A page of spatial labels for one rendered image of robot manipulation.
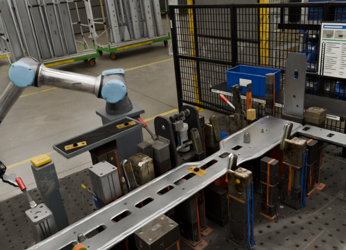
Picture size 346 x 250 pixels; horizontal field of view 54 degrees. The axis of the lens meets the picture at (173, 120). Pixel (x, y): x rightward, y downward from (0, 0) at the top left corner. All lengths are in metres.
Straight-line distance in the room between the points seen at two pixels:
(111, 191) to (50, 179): 0.24
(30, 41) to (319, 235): 7.33
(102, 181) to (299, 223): 0.88
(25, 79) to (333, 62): 1.58
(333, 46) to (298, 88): 0.33
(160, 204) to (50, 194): 0.44
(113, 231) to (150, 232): 0.14
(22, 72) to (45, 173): 0.53
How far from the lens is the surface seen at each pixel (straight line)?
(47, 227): 1.25
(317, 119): 1.83
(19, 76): 1.69
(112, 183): 1.30
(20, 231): 1.85
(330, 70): 2.08
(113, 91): 1.65
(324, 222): 1.67
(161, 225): 1.11
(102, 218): 1.24
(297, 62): 1.83
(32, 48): 8.14
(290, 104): 1.91
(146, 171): 1.38
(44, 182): 1.39
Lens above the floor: 1.74
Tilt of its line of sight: 23 degrees down
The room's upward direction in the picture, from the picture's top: 6 degrees counter-clockwise
